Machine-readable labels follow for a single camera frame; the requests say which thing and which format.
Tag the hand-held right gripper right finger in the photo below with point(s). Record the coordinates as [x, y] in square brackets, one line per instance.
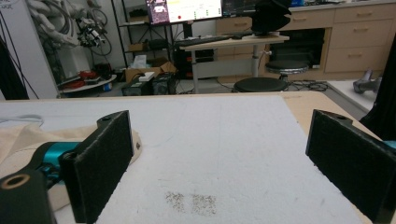
[348, 161]

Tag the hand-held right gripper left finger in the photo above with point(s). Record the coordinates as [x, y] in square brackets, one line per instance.
[99, 161]

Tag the white side table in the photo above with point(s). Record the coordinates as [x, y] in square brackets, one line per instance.
[348, 91]

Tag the round white low table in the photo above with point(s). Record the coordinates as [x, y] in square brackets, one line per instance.
[90, 85]

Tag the grey hand-held device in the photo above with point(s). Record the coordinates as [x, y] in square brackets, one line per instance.
[365, 83]

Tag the black equipment box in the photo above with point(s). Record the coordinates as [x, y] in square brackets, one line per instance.
[135, 88]

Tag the beige cloth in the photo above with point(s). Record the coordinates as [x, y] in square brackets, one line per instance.
[18, 146]

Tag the black computer case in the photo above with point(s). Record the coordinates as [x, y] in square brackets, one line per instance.
[163, 84]

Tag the brown cardboard box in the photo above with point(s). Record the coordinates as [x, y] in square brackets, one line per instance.
[162, 68]

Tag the black round stool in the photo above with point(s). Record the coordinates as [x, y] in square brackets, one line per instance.
[286, 66]
[260, 84]

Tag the white table mat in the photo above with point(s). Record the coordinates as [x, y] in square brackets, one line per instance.
[211, 140]

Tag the white panel board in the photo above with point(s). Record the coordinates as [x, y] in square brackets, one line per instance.
[31, 62]

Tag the light wooden drawer cabinet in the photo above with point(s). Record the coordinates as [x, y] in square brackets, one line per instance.
[358, 40]

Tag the black metal shelf rack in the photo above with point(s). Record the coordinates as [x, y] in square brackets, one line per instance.
[137, 34]

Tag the black keyboard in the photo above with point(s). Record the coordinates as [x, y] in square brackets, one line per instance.
[202, 40]

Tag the light wooden standing desk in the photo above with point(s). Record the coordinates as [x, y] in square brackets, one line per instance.
[236, 42]

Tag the black bulky object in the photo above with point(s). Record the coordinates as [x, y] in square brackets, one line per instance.
[269, 15]

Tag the large computer monitor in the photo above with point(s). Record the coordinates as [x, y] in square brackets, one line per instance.
[190, 9]

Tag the dark computer monitor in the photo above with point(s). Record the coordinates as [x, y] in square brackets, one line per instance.
[238, 7]

